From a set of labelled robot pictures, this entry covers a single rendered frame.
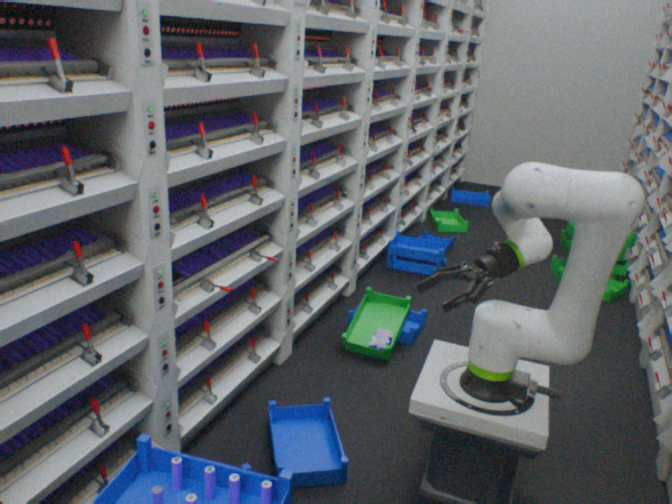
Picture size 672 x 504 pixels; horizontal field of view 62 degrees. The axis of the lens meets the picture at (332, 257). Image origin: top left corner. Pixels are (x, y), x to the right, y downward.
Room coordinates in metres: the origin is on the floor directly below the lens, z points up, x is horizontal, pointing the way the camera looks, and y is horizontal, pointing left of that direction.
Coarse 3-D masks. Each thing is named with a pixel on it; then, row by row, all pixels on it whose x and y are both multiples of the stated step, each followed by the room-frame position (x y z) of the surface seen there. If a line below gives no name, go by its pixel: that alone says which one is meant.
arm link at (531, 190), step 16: (512, 176) 1.19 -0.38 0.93; (528, 176) 1.17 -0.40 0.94; (544, 176) 1.16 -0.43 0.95; (560, 176) 1.16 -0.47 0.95; (512, 192) 1.17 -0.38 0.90; (528, 192) 1.15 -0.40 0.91; (544, 192) 1.14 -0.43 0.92; (560, 192) 1.14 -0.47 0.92; (512, 208) 1.18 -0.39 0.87; (528, 208) 1.15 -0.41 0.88; (544, 208) 1.15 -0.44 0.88; (560, 208) 1.14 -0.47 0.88
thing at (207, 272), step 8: (256, 240) 1.78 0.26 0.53; (264, 240) 1.80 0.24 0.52; (248, 248) 1.71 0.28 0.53; (232, 256) 1.63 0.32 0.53; (240, 256) 1.66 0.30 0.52; (216, 264) 1.55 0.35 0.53; (224, 264) 1.57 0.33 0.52; (232, 264) 1.60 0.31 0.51; (200, 272) 1.48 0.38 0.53; (208, 272) 1.50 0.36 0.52; (216, 272) 1.53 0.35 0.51; (192, 280) 1.43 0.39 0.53; (200, 280) 1.47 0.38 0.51; (176, 288) 1.37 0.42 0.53; (184, 288) 1.39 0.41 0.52; (192, 288) 1.41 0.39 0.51; (176, 296) 1.36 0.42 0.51; (184, 296) 1.37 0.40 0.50
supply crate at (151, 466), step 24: (144, 456) 0.82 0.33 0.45; (168, 456) 0.82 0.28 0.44; (120, 480) 0.76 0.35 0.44; (144, 480) 0.80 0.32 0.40; (168, 480) 0.81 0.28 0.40; (192, 480) 0.81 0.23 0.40; (216, 480) 0.80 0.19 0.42; (240, 480) 0.79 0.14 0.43; (264, 480) 0.78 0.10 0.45; (288, 480) 0.75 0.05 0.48
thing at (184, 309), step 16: (256, 224) 1.88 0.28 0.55; (272, 240) 1.85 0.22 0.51; (272, 256) 1.76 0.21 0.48; (224, 272) 1.56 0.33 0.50; (240, 272) 1.60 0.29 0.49; (256, 272) 1.69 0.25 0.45; (176, 304) 1.27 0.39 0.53; (192, 304) 1.36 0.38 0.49; (208, 304) 1.44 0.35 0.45; (176, 320) 1.29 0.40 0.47
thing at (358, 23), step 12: (312, 0) 2.12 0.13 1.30; (324, 0) 2.31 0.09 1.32; (336, 0) 2.52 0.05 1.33; (348, 0) 2.52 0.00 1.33; (312, 12) 2.02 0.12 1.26; (324, 12) 2.09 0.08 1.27; (336, 12) 2.27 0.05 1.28; (348, 12) 2.34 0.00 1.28; (360, 12) 2.49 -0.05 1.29; (372, 12) 2.48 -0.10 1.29; (312, 24) 2.00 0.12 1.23; (324, 24) 2.09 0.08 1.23; (336, 24) 2.18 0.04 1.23; (348, 24) 2.29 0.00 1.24; (360, 24) 2.40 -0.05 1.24
